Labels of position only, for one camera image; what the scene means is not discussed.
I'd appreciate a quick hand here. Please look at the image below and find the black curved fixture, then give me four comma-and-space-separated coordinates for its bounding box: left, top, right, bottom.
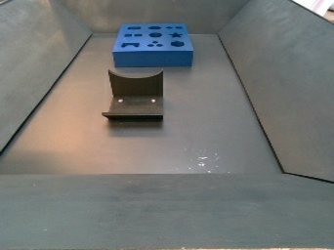
102, 71, 163, 120

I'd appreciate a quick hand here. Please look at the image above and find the blue foam shape board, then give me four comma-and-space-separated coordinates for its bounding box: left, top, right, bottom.
112, 23, 194, 67

